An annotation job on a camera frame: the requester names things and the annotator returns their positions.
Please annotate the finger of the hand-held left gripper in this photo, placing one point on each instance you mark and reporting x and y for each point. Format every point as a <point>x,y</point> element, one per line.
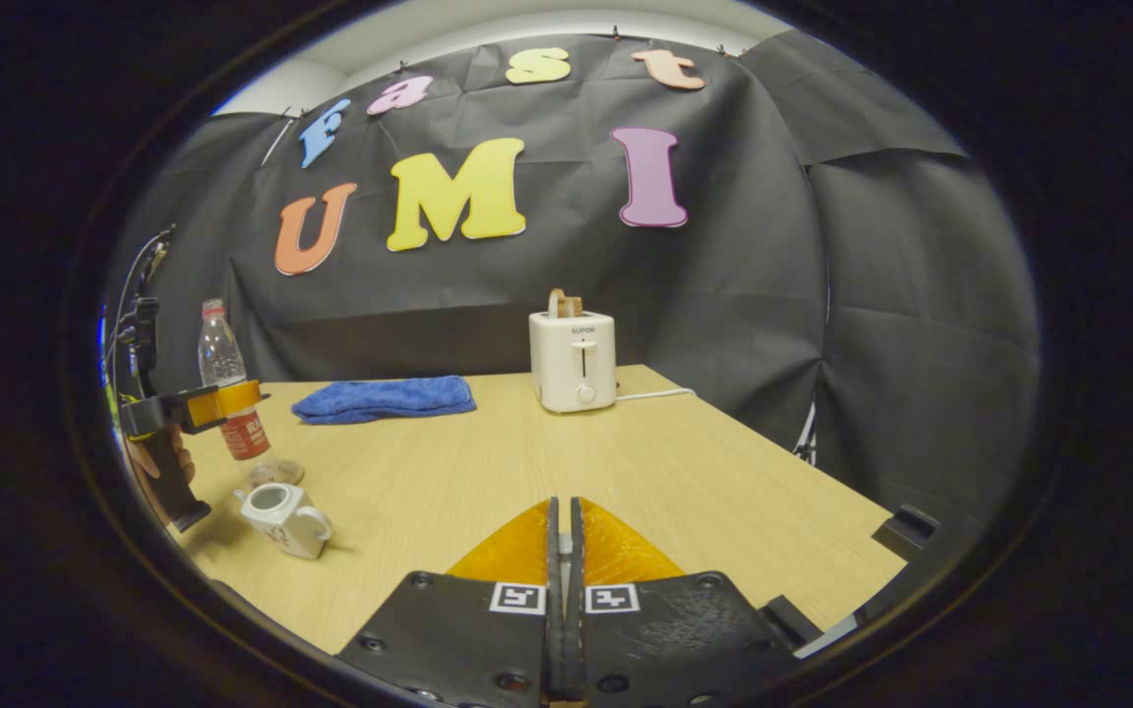
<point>232,401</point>

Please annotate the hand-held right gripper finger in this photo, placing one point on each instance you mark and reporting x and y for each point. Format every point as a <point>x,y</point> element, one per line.
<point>576,560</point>
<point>553,590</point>

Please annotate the clear plastic water bottle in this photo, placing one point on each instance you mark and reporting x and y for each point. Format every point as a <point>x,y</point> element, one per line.
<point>217,359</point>

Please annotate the round wooden coaster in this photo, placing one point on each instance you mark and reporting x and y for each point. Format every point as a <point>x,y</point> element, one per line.
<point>289,474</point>

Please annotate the white teacup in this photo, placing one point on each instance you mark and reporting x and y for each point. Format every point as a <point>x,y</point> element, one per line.
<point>281,526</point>

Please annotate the blue folded towel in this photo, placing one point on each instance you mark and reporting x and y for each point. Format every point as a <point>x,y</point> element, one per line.
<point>385,400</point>

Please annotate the white toaster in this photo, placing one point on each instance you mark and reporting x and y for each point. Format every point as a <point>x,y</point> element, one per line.
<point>571,364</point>

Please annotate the bread slice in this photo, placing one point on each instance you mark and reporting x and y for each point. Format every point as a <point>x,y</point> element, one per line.
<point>560,305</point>

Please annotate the metal stand legs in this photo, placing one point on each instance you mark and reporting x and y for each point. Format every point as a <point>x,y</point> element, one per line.
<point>807,442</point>

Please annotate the black table corner bracket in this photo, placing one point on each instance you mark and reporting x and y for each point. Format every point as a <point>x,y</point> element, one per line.
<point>906,531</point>

